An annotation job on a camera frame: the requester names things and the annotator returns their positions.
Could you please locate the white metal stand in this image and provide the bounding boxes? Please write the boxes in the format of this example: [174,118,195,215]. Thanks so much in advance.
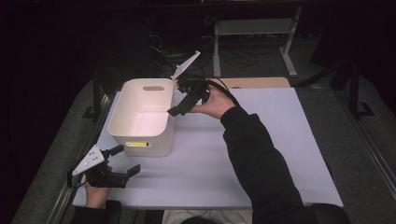
[212,6,304,78]

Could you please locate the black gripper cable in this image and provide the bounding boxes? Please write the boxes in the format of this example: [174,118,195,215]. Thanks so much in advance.
[204,77,242,108]
[66,169,88,189]

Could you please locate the white plastic storage bin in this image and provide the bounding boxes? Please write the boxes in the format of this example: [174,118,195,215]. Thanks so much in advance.
[107,77,177,158]

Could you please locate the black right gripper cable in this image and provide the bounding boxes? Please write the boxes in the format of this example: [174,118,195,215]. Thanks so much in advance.
[204,77,242,108]

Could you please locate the person's white lap clothing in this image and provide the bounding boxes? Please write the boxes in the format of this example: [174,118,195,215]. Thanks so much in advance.
[162,208,254,224]

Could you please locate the person's left hand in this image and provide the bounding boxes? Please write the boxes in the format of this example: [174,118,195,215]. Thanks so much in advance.
[84,181,113,210]

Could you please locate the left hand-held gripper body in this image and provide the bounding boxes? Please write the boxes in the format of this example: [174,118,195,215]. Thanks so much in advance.
[71,144,130,189]

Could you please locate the person's right hand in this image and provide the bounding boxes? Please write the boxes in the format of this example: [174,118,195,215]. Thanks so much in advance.
[190,85,236,119]

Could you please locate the metal floor rail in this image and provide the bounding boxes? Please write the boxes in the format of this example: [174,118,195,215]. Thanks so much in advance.
[337,91,396,200]
[46,92,115,224]

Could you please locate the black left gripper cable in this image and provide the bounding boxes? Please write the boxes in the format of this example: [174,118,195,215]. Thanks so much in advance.
[66,169,88,189]

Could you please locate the black metal stand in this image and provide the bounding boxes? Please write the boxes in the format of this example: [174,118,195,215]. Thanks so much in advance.
[82,74,108,122]
[330,62,376,120]

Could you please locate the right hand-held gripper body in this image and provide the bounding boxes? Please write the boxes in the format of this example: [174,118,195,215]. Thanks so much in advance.
[170,50,212,105]

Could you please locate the wooden table board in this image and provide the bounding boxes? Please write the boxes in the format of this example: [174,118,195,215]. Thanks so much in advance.
[214,77,291,90]

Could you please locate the black floor cables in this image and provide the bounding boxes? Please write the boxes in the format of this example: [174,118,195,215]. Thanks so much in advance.
[146,15,281,79]

